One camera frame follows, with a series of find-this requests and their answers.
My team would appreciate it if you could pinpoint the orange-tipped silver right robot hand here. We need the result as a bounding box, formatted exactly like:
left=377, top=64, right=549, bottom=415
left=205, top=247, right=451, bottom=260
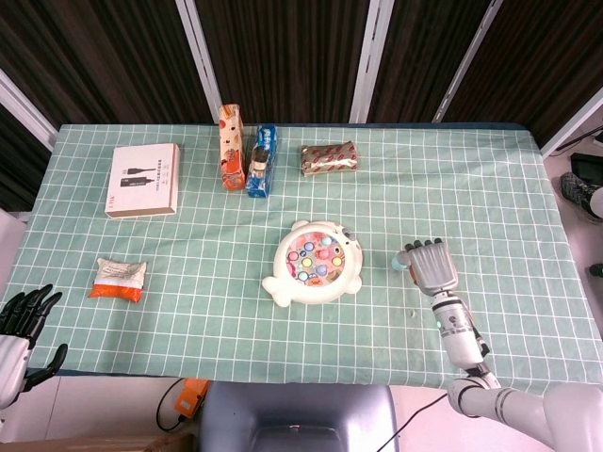
left=403, top=238, right=460, bottom=297

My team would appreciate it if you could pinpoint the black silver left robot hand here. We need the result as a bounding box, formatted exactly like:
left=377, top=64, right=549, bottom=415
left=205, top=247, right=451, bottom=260
left=0, top=283, right=70, bottom=410

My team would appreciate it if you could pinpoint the white seal-shaped toy game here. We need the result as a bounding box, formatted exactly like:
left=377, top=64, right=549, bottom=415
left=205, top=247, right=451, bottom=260
left=261, top=219, right=365, bottom=308

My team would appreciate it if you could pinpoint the green checked tablecloth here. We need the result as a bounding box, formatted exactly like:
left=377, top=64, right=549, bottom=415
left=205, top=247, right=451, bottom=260
left=0, top=122, right=603, bottom=404

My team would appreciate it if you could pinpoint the orange and white snack pouch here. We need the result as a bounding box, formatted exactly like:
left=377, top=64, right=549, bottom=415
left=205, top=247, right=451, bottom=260
left=88, top=257, right=148, bottom=305

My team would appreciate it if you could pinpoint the brown patterned snack bag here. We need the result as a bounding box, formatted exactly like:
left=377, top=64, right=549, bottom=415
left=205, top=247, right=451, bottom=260
left=301, top=139, right=360, bottom=178

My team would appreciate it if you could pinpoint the grey patterned sneaker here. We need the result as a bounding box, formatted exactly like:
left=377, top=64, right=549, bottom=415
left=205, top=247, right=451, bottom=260
left=559, top=171, right=600, bottom=218

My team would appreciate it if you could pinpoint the orange device on floor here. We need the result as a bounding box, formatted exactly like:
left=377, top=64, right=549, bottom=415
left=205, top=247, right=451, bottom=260
left=173, top=378, right=211, bottom=420

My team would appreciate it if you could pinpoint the black box on floor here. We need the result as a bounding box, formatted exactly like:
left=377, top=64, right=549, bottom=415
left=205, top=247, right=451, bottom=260
left=570, top=153, right=603, bottom=186

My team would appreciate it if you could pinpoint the grey robot torso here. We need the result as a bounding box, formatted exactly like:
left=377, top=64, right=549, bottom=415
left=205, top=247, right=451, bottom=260
left=197, top=380, right=400, bottom=452

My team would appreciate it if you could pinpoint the blue cookie box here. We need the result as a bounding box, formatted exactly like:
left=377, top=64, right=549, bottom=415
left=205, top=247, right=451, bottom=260
left=245, top=123, right=279, bottom=199

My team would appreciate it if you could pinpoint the orange snack carton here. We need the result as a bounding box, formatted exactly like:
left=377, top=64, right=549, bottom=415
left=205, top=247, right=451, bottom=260
left=218, top=104, right=247, bottom=193

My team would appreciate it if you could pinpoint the black cable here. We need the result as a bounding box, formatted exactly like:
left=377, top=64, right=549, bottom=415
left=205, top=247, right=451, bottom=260
left=155, top=378, right=187, bottom=432

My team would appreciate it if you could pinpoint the white partition frame post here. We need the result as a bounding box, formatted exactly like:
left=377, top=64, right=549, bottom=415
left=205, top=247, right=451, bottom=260
left=432, top=0, right=504, bottom=124
left=0, top=69, right=58, bottom=152
left=349, top=0, right=395, bottom=124
left=174, top=0, right=223, bottom=124
left=540, top=89, right=603, bottom=159

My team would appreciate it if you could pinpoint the white box with cable print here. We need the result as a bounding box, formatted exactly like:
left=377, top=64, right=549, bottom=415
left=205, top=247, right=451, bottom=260
left=104, top=142, right=181, bottom=220

